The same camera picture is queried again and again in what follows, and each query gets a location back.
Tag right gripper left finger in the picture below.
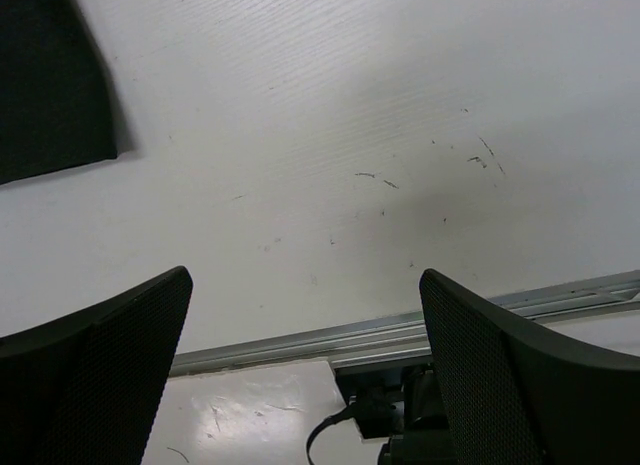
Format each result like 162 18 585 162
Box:
1 266 193 464

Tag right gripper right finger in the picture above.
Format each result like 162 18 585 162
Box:
419 269 639 464

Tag black trousers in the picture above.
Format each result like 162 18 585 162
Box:
1 0 118 183

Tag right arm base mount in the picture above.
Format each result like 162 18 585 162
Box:
305 360 458 464

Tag aluminium frame rail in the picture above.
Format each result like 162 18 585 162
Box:
170 270 639 378

